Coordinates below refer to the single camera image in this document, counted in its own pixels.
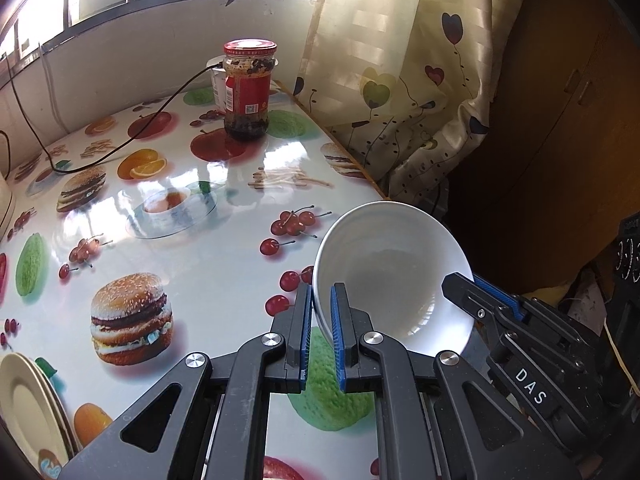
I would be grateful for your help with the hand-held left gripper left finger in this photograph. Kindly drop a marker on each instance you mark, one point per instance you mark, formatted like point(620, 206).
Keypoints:
point(300, 330)

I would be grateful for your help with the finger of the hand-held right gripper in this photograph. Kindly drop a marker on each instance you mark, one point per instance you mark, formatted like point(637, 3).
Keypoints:
point(470, 300)
point(510, 305)

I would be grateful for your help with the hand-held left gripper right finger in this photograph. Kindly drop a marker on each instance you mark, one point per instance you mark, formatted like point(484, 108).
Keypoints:
point(336, 340)

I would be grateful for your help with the white bowl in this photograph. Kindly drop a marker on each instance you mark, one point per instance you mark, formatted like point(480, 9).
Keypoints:
point(395, 270)

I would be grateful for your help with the cream plate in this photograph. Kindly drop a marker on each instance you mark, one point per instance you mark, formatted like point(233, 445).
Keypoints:
point(25, 410)
point(62, 410)

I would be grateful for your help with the yellow cloth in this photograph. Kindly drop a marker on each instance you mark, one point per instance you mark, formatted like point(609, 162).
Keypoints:
point(550, 294)

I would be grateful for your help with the printed food tablecloth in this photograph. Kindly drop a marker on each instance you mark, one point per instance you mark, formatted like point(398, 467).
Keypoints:
point(225, 260)

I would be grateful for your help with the brown wooden cabinet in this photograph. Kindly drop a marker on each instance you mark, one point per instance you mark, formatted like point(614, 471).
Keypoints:
point(550, 110)

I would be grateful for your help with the glass jar with red label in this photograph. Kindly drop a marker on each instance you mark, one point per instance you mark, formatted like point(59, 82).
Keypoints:
point(247, 95)

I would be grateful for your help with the cream curtain with hearts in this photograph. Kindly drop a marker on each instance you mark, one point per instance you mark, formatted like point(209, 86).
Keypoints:
point(400, 60)

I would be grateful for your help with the white plastic cup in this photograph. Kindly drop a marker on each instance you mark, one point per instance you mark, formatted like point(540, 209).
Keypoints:
point(218, 85)

